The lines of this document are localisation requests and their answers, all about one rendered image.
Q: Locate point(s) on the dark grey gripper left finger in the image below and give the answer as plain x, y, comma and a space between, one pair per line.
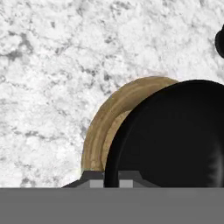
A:
94, 176

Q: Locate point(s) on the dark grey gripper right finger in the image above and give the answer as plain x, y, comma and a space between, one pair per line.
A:
129, 176

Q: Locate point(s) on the brown wooden bowl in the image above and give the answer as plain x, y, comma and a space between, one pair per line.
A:
109, 116

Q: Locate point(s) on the black bowl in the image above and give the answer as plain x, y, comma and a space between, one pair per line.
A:
172, 131

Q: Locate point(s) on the black round object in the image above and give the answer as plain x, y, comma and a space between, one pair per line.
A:
220, 42

